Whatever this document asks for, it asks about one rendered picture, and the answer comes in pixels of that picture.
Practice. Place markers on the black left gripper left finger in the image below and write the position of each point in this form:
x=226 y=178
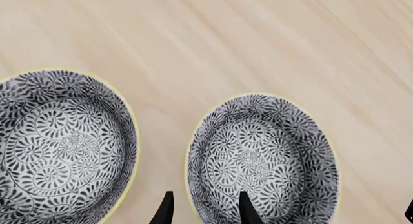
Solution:
x=165 y=209

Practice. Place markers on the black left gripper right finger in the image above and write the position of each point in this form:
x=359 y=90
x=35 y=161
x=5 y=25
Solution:
x=247 y=209

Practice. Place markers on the black white patterned bowl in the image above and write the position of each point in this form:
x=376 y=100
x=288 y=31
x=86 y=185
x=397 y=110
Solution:
x=61 y=146
x=261 y=158

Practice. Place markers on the black object at edge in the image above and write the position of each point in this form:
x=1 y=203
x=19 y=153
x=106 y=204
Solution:
x=410 y=212

